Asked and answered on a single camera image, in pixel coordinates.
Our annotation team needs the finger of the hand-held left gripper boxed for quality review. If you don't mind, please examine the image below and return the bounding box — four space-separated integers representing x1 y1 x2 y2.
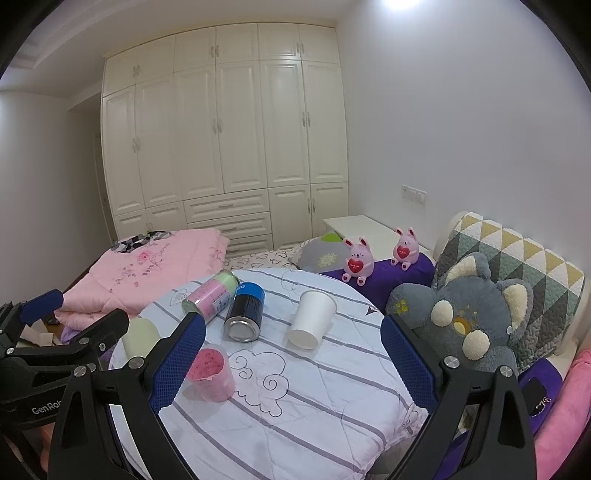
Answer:
0 289 65 354
0 309 131 386

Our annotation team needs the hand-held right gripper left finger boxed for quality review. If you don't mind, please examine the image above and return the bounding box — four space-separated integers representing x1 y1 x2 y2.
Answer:
46 312 207 480

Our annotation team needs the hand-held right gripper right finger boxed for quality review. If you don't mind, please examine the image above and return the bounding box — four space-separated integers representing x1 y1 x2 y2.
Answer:
379 314 540 480

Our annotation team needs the white paper cup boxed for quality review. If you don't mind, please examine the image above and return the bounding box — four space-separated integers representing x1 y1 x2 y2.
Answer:
287 290 338 350

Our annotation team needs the light green paper cup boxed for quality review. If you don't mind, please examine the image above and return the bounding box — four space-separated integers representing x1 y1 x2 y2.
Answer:
121 318 160 361

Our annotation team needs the pink plastic cup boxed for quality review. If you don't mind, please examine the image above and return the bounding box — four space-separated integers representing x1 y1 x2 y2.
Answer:
185 348 236 402

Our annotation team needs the pink floral quilt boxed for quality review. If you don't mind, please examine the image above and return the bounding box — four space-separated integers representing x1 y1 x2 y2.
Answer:
54 228 230 330

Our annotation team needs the pink and green can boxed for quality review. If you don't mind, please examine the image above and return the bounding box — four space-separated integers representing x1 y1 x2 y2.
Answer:
181 271 240 321

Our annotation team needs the purple pillow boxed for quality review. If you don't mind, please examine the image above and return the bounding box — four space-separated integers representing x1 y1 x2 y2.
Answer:
320 253 435 319

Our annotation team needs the black can with blue top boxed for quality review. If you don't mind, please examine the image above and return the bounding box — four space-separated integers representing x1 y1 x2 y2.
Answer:
224 282 265 343

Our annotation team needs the black and white checkered cloth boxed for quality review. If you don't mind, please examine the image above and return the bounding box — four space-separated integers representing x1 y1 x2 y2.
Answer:
112 231 172 254

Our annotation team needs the grey plush toy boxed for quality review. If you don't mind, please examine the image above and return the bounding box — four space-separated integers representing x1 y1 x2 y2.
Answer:
385 251 536 374

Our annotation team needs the pink bunny figure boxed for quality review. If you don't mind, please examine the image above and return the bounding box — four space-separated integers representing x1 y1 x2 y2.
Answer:
391 227 422 271
342 237 375 287

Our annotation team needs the heart print bedsheet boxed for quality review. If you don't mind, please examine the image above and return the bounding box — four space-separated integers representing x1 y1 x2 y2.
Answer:
225 244 308 271

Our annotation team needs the purple cushion with black tag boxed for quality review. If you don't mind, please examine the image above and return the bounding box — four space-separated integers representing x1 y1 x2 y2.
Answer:
517 357 566 435

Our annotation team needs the grey round cushion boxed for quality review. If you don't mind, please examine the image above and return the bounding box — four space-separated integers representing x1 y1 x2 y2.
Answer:
295 233 354 273

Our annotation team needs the white nightstand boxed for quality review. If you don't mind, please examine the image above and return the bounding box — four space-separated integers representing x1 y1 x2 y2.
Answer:
323 215 432 259

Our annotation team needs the triangle patterned quilted cover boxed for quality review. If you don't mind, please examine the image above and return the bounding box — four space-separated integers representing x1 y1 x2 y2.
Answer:
431 212 587 370

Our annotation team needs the pink pillow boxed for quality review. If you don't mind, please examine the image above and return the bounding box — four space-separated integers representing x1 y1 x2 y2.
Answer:
533 348 591 480

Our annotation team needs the white wardrobe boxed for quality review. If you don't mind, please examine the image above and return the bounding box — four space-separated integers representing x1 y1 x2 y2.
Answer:
100 22 349 252

